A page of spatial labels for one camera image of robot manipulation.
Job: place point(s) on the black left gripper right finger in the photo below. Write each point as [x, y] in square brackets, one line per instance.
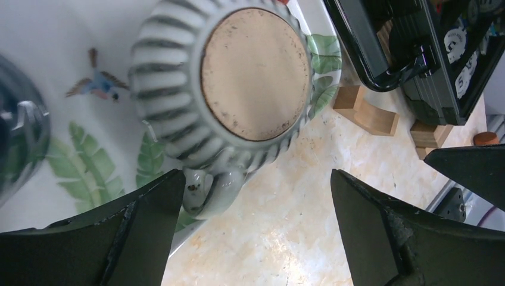
[390, 242]

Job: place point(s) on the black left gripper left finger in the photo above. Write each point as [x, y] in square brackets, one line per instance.
[124, 242]

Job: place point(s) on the grey striped mug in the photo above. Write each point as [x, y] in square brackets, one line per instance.
[225, 86]

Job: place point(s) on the navy blue mug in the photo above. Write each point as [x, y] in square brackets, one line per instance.
[25, 129]

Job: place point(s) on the floral white serving tray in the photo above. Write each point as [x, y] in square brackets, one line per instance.
[78, 54]

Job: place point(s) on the stacked wooden blocks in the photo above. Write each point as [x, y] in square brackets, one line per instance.
[427, 138]

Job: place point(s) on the small orange cylinder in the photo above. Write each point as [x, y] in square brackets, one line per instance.
[486, 138]

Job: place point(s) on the light wooden block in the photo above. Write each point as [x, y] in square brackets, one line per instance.
[351, 103]

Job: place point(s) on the black poker chip case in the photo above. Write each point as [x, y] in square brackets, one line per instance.
[441, 54]

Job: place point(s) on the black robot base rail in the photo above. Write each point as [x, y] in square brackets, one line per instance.
[452, 206]

